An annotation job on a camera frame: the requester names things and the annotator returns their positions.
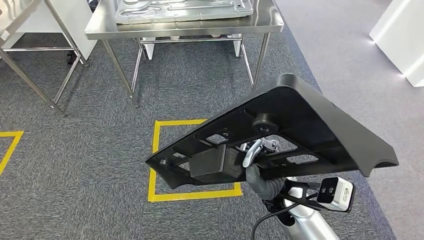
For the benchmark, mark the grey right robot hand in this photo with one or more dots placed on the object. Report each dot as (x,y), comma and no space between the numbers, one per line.
(260,185)

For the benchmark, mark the black plastic car part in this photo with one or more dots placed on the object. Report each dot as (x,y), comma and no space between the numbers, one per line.
(314,116)

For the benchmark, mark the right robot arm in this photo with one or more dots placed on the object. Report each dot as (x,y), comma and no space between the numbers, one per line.
(311,225)

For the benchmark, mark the stainless steel workbench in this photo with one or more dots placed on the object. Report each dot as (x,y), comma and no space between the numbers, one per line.
(198,28)

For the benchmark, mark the white stand legs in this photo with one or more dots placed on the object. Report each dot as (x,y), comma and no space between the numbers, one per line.
(149,49)

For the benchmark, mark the large stamped metal plate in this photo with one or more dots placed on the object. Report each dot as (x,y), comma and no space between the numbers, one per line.
(185,15)

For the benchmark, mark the white block plinth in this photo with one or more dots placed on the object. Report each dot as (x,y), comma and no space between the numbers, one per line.
(400,33)

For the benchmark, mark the black caster wheel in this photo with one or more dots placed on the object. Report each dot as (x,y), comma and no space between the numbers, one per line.
(70,59)

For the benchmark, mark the white cabinet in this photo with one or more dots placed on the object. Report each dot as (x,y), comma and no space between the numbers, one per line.
(76,20)

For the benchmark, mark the black camera bracket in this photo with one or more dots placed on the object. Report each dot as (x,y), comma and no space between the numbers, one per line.
(309,203)

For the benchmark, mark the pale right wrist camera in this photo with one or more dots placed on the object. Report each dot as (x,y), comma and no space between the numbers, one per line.
(341,197)

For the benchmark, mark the steel frame table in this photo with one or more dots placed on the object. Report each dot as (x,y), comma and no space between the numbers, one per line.
(39,49)

